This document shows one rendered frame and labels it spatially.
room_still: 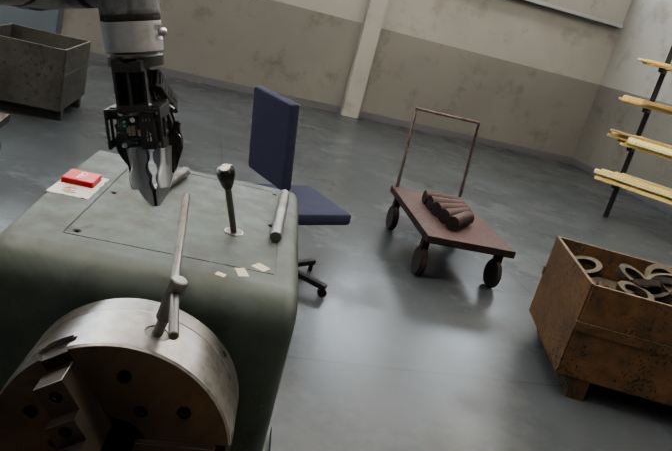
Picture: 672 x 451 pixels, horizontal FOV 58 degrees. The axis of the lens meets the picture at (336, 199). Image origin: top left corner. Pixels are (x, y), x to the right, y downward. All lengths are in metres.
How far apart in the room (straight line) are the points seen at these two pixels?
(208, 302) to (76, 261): 0.21
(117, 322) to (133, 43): 0.36
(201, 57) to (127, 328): 9.84
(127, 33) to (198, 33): 9.76
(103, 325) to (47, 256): 0.18
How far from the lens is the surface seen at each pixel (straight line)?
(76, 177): 1.28
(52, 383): 0.83
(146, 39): 0.82
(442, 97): 11.44
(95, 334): 0.85
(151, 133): 0.81
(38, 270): 1.00
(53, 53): 6.47
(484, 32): 11.58
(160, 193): 0.90
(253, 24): 10.57
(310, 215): 3.51
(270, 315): 0.96
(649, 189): 8.35
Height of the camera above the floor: 1.69
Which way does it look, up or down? 17 degrees down
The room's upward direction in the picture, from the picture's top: 15 degrees clockwise
